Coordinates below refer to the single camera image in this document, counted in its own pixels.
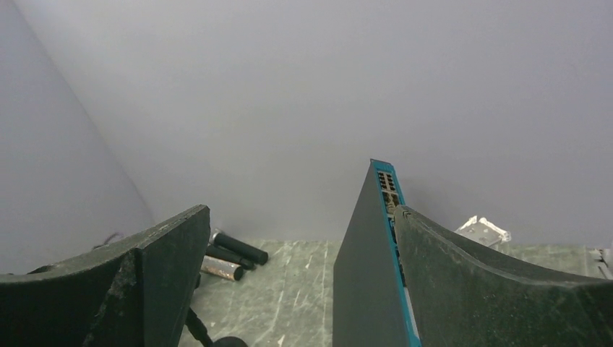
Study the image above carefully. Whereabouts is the white plastic bracket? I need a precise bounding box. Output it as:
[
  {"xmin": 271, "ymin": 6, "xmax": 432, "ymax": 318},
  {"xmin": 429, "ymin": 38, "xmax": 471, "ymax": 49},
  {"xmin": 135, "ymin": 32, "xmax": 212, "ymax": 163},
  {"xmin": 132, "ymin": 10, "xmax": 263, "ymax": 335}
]
[{"xmin": 455, "ymin": 215, "xmax": 512, "ymax": 248}]

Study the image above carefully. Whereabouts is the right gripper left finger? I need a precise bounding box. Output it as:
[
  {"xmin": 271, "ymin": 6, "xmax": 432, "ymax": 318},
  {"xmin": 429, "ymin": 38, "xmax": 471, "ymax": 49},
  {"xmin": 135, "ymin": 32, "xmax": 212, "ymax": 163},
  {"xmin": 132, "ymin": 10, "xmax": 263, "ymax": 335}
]
[{"xmin": 1, "ymin": 205, "xmax": 210, "ymax": 346}]

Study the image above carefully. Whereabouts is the black network switch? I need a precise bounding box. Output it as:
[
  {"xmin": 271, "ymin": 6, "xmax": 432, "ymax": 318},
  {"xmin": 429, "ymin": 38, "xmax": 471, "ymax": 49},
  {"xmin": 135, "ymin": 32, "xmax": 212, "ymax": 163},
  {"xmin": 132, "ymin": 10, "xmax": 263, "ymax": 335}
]
[{"xmin": 332, "ymin": 159, "xmax": 421, "ymax": 346}]

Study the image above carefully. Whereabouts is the black silver-mesh microphone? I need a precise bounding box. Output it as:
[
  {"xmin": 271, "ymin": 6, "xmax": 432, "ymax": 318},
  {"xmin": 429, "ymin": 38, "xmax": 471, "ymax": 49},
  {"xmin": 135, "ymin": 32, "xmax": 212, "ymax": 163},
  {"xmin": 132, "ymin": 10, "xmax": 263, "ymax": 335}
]
[{"xmin": 211, "ymin": 228, "xmax": 269, "ymax": 265}]

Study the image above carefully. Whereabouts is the black foam-head microphone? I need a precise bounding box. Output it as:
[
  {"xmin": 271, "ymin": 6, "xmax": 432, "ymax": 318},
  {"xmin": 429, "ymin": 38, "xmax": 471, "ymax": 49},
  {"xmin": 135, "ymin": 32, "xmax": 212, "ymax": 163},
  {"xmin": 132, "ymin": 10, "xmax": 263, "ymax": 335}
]
[{"xmin": 206, "ymin": 244, "xmax": 255, "ymax": 270}]

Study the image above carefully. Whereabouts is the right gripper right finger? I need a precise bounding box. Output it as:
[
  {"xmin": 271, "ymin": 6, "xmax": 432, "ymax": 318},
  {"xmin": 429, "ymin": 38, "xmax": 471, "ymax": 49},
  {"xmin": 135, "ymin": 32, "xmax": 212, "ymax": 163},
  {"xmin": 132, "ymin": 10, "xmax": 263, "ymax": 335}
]
[{"xmin": 394, "ymin": 205, "xmax": 612, "ymax": 346}]

